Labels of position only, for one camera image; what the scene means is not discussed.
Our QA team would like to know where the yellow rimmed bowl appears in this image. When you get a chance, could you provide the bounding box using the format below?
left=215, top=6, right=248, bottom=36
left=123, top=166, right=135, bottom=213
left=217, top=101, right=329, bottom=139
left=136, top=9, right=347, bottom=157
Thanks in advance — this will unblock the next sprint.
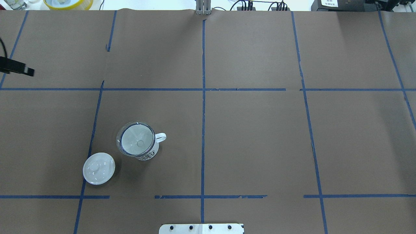
left=43, top=0, right=94, bottom=10

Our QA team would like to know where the white ceramic lid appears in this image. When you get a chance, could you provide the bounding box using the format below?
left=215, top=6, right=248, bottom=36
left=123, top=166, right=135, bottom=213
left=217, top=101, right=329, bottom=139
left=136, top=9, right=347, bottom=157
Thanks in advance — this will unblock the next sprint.
left=82, top=152, right=116, bottom=185

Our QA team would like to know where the white enamel mug blue rim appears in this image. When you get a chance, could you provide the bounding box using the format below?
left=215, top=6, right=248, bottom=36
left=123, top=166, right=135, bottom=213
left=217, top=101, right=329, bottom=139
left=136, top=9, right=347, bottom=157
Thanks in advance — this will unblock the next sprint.
left=120, top=123, right=167, bottom=161

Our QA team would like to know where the black box with label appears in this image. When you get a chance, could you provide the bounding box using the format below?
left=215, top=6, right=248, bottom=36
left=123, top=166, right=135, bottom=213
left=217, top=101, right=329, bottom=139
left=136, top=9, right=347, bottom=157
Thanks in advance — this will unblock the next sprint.
left=310, top=0, right=383, bottom=12

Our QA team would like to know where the aluminium frame post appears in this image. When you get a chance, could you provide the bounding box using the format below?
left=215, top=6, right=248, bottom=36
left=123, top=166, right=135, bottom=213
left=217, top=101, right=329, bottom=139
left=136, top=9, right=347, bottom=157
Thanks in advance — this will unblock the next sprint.
left=195, top=0, right=212, bottom=15

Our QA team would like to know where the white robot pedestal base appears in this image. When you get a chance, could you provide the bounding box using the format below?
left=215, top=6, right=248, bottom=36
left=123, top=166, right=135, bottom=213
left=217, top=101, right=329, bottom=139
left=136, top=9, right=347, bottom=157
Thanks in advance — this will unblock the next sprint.
left=159, top=223, right=245, bottom=234

